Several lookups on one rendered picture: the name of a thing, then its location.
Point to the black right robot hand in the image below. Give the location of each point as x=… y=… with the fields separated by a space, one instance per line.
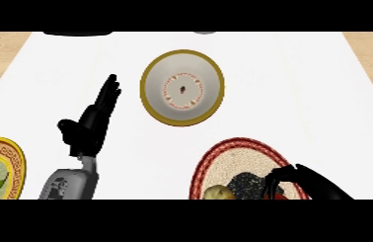
x=310 y=183

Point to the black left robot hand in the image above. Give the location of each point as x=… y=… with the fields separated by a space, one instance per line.
x=92 y=120

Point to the red tomato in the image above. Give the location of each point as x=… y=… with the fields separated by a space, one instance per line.
x=280 y=197

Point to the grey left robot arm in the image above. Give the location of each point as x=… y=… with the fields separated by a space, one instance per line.
x=68 y=183

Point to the white bowl with gold rim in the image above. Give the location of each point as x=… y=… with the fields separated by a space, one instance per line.
x=183 y=87

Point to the black speckled avocado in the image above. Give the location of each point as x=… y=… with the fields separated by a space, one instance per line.
x=246 y=185

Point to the yellow potato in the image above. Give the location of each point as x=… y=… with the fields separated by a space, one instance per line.
x=218 y=192

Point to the yellow patterned plate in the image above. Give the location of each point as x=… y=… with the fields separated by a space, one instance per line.
x=9 y=170

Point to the black appliance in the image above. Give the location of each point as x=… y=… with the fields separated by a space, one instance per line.
x=77 y=33

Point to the grey object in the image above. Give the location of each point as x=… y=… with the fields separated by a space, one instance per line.
x=204 y=32

